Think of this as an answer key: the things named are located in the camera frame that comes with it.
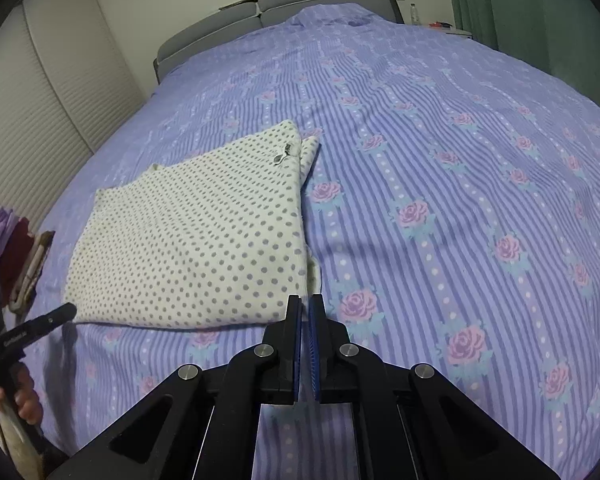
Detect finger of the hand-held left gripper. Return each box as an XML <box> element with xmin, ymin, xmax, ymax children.
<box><xmin>2</xmin><ymin>302</ymin><xmax>79</xmax><ymax>354</ymax></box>

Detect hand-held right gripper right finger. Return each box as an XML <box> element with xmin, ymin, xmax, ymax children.
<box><xmin>307</xmin><ymin>293</ymin><xmax>562</xmax><ymax>480</ymax></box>

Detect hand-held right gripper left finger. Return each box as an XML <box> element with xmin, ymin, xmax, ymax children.
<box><xmin>45</xmin><ymin>294</ymin><xmax>306</xmax><ymax>480</ymax></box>

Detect white polka dot shirt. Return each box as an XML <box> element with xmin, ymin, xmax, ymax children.
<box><xmin>62</xmin><ymin>119</ymin><xmax>324</xmax><ymax>332</ymax></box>

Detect person's left hand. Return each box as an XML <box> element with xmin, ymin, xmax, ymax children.
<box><xmin>0</xmin><ymin>364</ymin><xmax>44</xmax><ymax>427</ymax></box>

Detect dark red folded garment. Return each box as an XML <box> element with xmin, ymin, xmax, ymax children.
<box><xmin>0</xmin><ymin>216</ymin><xmax>37</xmax><ymax>283</ymax></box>

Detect white louvred wardrobe door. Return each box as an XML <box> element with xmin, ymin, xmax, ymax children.
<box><xmin>0</xmin><ymin>2</ymin><xmax>97</xmax><ymax>233</ymax></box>
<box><xmin>21</xmin><ymin>0</ymin><xmax>144</xmax><ymax>155</ymax></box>

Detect purple floral striped bedsheet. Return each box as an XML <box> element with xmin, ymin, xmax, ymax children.
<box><xmin>27</xmin><ymin>2</ymin><xmax>600</xmax><ymax>466</ymax></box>

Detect grey padded bed headboard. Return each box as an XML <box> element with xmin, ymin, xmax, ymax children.
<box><xmin>153</xmin><ymin>0</ymin><xmax>407</xmax><ymax>85</ymax></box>

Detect white nightstand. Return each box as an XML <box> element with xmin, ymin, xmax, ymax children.
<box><xmin>429</xmin><ymin>23</ymin><xmax>475</xmax><ymax>42</ymax></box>

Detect green curtain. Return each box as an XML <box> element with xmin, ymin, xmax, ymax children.
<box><xmin>441</xmin><ymin>0</ymin><xmax>600</xmax><ymax>128</ymax></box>

